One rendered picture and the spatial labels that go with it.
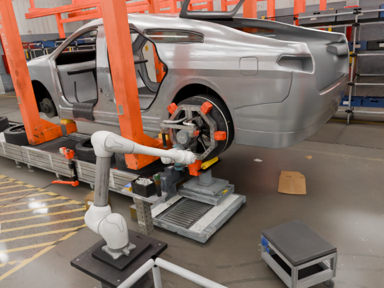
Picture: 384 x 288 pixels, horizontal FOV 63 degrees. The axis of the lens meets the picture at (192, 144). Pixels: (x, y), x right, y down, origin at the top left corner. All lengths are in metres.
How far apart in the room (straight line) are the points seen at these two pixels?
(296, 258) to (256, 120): 1.22
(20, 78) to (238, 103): 2.87
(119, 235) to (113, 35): 1.71
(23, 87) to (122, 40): 1.98
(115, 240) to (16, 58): 2.97
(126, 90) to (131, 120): 0.29
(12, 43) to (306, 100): 3.50
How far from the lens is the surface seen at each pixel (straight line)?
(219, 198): 3.30
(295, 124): 2.84
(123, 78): 3.01
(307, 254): 2.33
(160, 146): 3.44
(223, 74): 2.95
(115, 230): 2.31
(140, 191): 2.85
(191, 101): 3.11
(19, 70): 4.63
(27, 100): 4.67
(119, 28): 3.02
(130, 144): 2.21
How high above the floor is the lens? 1.76
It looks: 19 degrees down
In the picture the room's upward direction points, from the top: 5 degrees counter-clockwise
